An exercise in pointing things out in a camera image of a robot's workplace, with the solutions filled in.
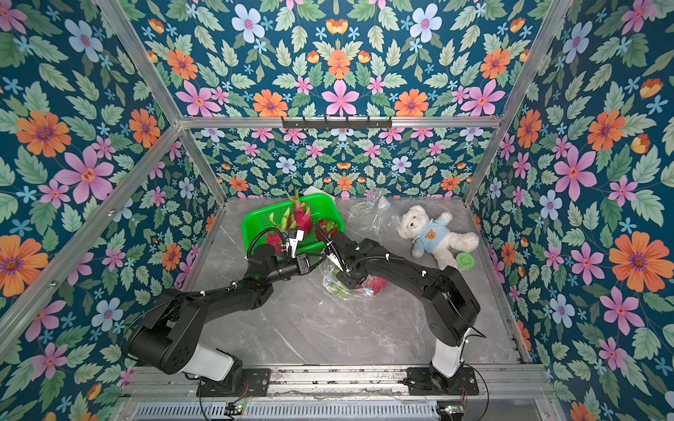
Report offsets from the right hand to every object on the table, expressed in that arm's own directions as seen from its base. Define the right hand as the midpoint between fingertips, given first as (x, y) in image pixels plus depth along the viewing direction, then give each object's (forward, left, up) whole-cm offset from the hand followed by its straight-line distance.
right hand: (356, 270), depth 88 cm
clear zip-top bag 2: (-3, +8, +3) cm, 10 cm away
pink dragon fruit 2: (+21, +22, +2) cm, 30 cm away
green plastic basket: (+33, +16, -3) cm, 37 cm away
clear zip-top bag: (+28, -6, -3) cm, 29 cm away
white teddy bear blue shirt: (+17, -29, -1) cm, 33 cm away
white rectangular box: (+42, +20, -2) cm, 47 cm away
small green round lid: (+7, -40, -4) cm, 40 cm away
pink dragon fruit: (-7, -6, +3) cm, 10 cm away
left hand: (-1, +9, +9) cm, 13 cm away
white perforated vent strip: (-38, -16, -10) cm, 42 cm away
